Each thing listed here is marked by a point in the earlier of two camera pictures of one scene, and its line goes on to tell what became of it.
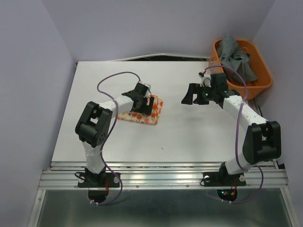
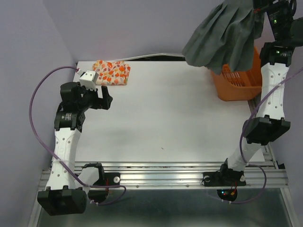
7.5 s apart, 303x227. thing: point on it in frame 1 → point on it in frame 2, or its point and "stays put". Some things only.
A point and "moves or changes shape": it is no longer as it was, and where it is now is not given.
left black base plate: [95, 180] stays put
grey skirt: [231, 56] moves or changes shape
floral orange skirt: [143, 118] → [111, 73]
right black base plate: [222, 179] stays put
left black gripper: [145, 109] → [103, 103]
